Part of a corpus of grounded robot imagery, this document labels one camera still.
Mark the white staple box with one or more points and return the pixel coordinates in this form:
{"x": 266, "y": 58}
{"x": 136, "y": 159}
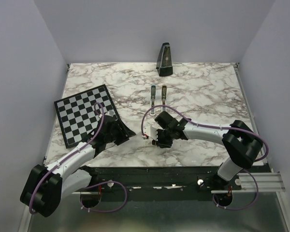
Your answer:
{"x": 148, "y": 142}

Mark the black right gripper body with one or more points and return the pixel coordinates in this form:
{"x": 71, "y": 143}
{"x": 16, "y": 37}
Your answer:
{"x": 165, "y": 138}

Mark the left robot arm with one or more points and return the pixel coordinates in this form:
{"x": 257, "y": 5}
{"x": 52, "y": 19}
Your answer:
{"x": 62, "y": 169}

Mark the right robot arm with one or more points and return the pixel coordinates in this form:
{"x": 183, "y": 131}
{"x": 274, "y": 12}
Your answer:
{"x": 242, "y": 145}

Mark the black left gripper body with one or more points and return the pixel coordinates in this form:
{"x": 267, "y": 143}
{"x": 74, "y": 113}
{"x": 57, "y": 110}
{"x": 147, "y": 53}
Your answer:
{"x": 110, "y": 137}

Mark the black metronome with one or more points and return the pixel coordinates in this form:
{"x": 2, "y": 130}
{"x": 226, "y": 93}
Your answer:
{"x": 164, "y": 62}

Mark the light blue stapler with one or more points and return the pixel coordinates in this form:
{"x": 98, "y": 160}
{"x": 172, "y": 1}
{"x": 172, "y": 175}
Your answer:
{"x": 152, "y": 99}

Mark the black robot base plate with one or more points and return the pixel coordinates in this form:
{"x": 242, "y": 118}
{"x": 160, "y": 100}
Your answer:
{"x": 151, "y": 184}

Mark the black white chessboard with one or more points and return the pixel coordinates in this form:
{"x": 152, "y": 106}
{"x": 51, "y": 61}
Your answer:
{"x": 77, "y": 116}

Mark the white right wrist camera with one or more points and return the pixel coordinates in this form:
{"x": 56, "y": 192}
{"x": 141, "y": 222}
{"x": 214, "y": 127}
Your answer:
{"x": 149, "y": 132}

